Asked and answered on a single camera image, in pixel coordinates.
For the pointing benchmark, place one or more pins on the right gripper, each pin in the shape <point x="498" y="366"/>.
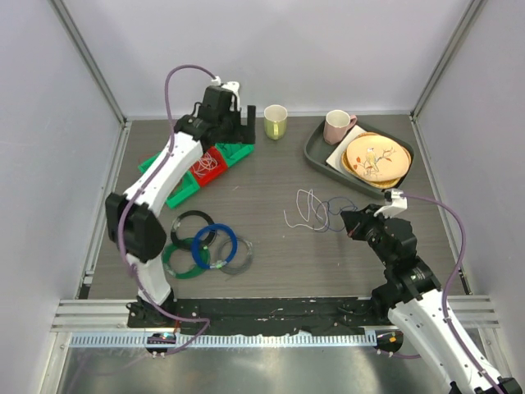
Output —
<point x="355" y="221"/>

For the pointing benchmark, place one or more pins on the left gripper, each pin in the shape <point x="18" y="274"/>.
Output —
<point x="244" y="133"/>

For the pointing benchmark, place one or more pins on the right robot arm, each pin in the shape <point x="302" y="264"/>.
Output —
<point x="412" y="299"/>

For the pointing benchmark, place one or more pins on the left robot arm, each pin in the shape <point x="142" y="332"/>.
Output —
<point x="133" y="216"/>

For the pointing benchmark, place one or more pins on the yellow-green mug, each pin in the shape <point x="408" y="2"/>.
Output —
<point x="275" y="121"/>

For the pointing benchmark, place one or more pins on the lower wooden plate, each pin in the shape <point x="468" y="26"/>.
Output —
<point x="348" y="168"/>

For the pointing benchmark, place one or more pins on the far green bin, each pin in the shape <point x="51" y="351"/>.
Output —
<point x="234" y="153"/>

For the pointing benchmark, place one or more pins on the green bin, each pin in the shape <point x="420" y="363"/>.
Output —
<point x="234" y="153"/>
<point x="185" y="188"/>

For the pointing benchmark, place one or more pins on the white napkin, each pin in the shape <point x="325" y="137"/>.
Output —
<point x="334" y="159"/>

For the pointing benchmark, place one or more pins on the bird pattern plate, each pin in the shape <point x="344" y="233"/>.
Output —
<point x="377" y="157"/>

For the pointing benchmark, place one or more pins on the red bin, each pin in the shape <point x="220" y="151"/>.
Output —
<point x="209" y="167"/>

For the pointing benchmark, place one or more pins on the dark grey tray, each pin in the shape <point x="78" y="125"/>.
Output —
<point x="317" y="151"/>

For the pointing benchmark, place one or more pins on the pink mug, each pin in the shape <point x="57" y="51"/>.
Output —
<point x="337" y="124"/>

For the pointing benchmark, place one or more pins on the near green bin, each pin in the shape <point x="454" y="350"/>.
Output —
<point x="185" y="188"/>

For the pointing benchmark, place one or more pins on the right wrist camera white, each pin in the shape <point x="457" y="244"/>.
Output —
<point x="396" y="203"/>

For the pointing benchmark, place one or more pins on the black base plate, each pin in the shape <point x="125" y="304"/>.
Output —
<point x="269" y="317"/>

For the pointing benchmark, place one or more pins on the left aluminium frame post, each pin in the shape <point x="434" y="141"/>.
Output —
<point x="64" y="16"/>

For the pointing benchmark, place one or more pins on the aluminium frame post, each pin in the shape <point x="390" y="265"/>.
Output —
<point x="64" y="16"/>
<point x="459" y="34"/>

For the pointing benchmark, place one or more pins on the right aluminium frame post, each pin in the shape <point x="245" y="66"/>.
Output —
<point x="459" y="34"/>

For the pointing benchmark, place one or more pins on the slotted cable duct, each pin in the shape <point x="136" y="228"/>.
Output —
<point x="162" y="339"/>

